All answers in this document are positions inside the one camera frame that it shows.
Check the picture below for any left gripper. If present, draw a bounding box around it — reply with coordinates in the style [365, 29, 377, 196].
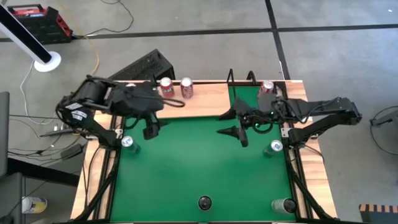
[123, 83, 171, 141]

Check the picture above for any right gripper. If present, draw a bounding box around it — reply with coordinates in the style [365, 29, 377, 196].
[216, 93, 280, 149]

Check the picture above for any blue Red Bull can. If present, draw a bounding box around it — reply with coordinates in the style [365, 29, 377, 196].
[262, 139, 284, 158]
[120, 135, 141, 155]

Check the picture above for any red Coca-Cola can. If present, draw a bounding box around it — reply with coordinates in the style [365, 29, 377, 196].
[180, 77, 195, 100]
[257, 80, 275, 99]

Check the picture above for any white Celsius can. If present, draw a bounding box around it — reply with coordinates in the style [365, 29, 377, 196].
[271, 197, 298, 215]
[197, 195, 213, 212]

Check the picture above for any green table mat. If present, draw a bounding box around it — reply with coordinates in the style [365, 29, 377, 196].
[109, 85, 297, 222]

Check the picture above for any black perforated computer case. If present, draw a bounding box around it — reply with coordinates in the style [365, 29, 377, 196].
[93, 49, 176, 94]

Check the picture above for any black power adapter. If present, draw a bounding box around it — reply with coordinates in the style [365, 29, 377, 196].
[60, 143, 84, 161]

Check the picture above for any black power strip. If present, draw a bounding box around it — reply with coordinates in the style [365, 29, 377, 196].
[39, 128, 75, 138]

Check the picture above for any white and yellow container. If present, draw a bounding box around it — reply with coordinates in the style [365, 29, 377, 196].
[21, 195, 49, 215]

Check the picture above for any grey floor stand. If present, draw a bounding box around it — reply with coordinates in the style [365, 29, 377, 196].
[369, 109, 398, 128]

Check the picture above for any grey furniture panel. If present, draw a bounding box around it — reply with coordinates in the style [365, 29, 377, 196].
[0, 91, 25, 224]

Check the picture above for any red and black tool case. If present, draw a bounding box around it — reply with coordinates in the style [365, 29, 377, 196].
[6, 3, 74, 45]

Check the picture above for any white and black floor stand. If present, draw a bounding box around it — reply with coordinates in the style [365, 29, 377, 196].
[0, 2, 62, 73]

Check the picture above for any orange black striped box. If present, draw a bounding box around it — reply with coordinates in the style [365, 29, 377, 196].
[358, 203, 398, 224]

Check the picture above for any black aluminium table frame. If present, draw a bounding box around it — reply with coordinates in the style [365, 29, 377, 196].
[74, 80, 335, 224]

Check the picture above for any yellow cable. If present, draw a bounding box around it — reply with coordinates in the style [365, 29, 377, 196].
[55, 0, 100, 78]

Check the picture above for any black floor cable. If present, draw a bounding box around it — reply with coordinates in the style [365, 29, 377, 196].
[73, 0, 135, 40]

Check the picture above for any white cable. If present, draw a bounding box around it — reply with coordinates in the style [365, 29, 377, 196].
[19, 60, 77, 125]

